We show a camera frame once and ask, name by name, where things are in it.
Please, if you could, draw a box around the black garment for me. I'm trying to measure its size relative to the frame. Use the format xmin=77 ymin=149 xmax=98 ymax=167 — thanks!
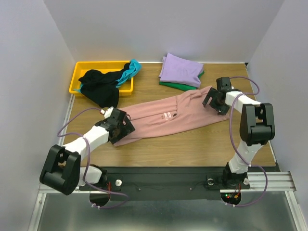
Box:
xmin=79 ymin=63 xmax=130 ymax=108

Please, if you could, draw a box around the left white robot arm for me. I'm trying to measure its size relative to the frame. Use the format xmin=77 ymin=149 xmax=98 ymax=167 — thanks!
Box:
xmin=39 ymin=107 xmax=135 ymax=195

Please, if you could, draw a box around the pink t-shirt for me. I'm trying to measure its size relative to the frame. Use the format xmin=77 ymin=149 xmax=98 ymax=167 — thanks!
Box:
xmin=114 ymin=86 xmax=229 ymax=147

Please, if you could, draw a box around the folded green t-shirt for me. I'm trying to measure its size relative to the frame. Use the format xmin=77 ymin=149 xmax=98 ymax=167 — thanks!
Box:
xmin=159 ymin=70 xmax=205 ymax=91

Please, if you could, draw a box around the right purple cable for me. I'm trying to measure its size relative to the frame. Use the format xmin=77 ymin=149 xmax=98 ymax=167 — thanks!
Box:
xmin=225 ymin=76 xmax=268 ymax=208

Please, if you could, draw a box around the folded lavender t-shirt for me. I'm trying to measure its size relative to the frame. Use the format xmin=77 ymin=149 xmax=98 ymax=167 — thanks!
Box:
xmin=159 ymin=53 xmax=204 ymax=89

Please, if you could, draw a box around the aluminium rail frame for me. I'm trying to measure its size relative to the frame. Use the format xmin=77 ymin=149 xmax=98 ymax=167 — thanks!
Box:
xmin=28 ymin=93 xmax=308 ymax=231

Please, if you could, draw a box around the yellow plastic bin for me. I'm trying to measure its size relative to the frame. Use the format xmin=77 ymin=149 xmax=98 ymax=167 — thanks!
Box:
xmin=69 ymin=60 xmax=134 ymax=97

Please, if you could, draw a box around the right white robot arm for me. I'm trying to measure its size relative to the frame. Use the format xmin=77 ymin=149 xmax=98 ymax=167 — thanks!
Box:
xmin=203 ymin=77 xmax=275 ymax=190

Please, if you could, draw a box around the teal garment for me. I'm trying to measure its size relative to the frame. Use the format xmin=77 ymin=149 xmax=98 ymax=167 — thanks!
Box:
xmin=116 ymin=59 xmax=142 ymax=88

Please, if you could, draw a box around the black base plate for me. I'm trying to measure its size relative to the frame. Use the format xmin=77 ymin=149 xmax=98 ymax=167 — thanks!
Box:
xmin=49 ymin=166 xmax=281 ymax=202

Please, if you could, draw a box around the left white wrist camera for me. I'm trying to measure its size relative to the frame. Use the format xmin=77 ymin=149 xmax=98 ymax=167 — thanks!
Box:
xmin=100 ymin=107 xmax=114 ymax=118

